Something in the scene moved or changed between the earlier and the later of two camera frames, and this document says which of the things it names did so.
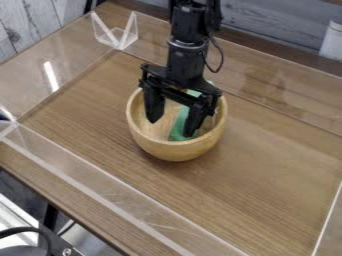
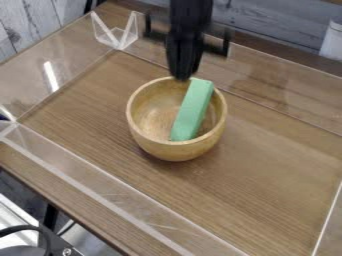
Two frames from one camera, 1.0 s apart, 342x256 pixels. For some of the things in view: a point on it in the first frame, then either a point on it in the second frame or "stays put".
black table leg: [51, 217] stays put
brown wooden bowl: [151, 135] stays put
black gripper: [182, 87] → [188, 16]
